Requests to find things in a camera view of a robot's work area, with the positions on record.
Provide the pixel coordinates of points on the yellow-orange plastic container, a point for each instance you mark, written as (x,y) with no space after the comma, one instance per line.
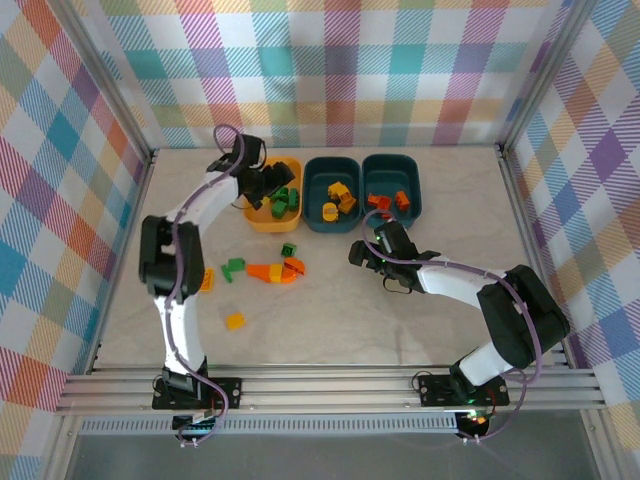
(270,225)

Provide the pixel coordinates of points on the dark teal plastic container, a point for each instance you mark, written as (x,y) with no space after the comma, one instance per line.
(390,175)
(320,175)

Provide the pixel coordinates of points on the red-orange lego brick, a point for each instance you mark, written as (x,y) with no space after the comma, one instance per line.
(402,200)

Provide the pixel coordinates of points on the small orange lego brick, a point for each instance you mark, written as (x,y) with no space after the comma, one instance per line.
(384,202)

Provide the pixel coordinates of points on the yellow round lego piece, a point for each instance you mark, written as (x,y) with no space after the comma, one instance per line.
(330,212)

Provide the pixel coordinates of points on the yellow lego brick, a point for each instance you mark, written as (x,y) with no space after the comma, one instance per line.
(339,189)
(346,203)
(235,321)
(276,272)

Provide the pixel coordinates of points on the orange curved printed lego piece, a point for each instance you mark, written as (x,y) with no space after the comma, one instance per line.
(295,267)

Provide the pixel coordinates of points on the yellow lego plate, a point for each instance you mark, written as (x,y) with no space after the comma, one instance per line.
(207,279)

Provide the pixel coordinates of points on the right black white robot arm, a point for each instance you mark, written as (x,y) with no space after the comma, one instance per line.
(520,320)

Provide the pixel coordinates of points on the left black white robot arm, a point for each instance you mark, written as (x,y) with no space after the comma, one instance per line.
(170,250)

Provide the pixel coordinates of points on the orange black electronics board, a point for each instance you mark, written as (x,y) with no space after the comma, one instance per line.
(475,422)

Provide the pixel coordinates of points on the black electronics board green lights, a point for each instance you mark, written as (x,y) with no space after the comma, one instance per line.
(192,425)

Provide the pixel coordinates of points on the aluminium table side rail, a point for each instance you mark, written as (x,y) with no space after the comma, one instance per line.
(521,215)
(135,215)

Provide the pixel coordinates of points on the aluminium mounting rail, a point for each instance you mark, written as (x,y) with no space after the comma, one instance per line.
(325,387)

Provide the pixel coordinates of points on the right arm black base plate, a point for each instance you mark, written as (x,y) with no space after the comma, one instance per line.
(432,392)

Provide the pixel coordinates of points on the aluminium frame post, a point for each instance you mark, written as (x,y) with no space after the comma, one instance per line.
(106,75)
(542,75)

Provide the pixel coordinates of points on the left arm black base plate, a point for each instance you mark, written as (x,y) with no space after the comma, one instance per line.
(237,386)

